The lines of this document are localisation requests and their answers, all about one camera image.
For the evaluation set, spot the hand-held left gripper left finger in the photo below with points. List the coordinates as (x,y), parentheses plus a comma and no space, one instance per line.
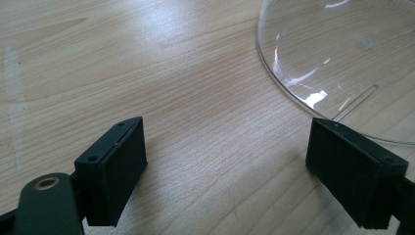
(112,176)

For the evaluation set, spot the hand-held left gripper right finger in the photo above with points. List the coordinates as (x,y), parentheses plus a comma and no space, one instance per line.
(349,176)

